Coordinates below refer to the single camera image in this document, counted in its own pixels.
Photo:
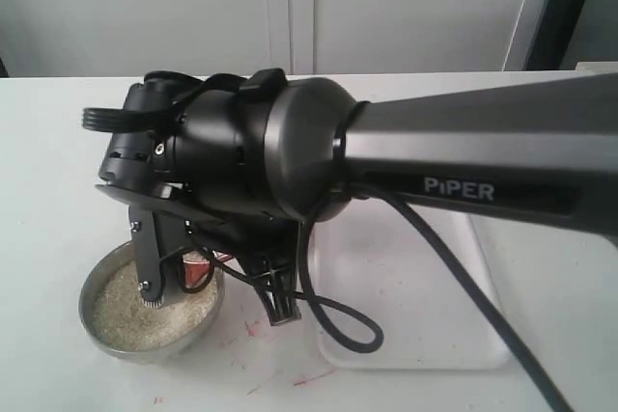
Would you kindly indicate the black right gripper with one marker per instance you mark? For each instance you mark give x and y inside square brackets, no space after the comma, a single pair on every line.
[270,244]

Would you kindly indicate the brown wooden spoon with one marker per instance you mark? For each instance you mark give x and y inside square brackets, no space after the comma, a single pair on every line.
[197,271]

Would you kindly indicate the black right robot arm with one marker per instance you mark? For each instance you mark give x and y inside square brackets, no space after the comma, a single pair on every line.
[248,159]

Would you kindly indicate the steel bowl with rice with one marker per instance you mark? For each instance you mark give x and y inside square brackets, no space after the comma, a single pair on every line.
[119,324]

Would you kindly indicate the white plastic tray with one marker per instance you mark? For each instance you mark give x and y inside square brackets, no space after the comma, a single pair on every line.
[387,271]

